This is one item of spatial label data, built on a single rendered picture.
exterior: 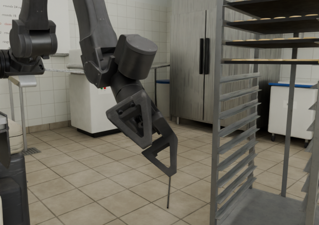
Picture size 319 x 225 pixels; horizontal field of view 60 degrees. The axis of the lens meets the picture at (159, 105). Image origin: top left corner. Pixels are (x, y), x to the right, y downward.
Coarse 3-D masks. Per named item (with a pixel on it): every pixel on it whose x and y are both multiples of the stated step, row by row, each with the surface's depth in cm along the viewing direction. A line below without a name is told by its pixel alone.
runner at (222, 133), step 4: (256, 112) 189; (248, 116) 175; (252, 116) 182; (256, 116) 187; (240, 120) 164; (244, 120) 170; (248, 120) 175; (252, 120) 175; (232, 124) 154; (236, 124) 159; (240, 124) 164; (244, 124) 164; (224, 128) 145; (228, 128) 150; (232, 128) 154; (236, 128) 155; (220, 132) 141; (224, 132) 145; (228, 132) 146; (220, 136) 138; (224, 136) 139
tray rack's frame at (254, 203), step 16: (256, 64) 183; (256, 80) 184; (256, 96) 186; (288, 112) 177; (288, 128) 179; (288, 144) 180; (288, 160) 181; (256, 192) 192; (240, 208) 171; (256, 208) 171; (272, 208) 171; (288, 208) 171; (224, 224) 155; (240, 224) 155; (256, 224) 155; (272, 224) 155; (288, 224) 155
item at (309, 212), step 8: (312, 152) 115; (312, 160) 115; (312, 168) 116; (312, 176) 116; (312, 184) 116; (312, 192) 117; (312, 200) 117; (312, 208) 118; (312, 216) 118; (312, 224) 119
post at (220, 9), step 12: (216, 12) 131; (216, 24) 132; (216, 36) 133; (216, 48) 134; (216, 60) 134; (216, 72) 135; (216, 84) 136; (216, 96) 137; (216, 108) 138; (216, 120) 139; (216, 132) 139; (216, 144) 140; (216, 156) 141; (216, 180) 144; (216, 192) 145; (216, 204) 147
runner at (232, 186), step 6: (246, 168) 184; (252, 168) 191; (240, 174) 174; (246, 174) 180; (234, 180) 165; (240, 180) 171; (228, 186) 158; (234, 186) 164; (222, 192) 151; (228, 192) 156; (216, 198) 146; (222, 198) 149
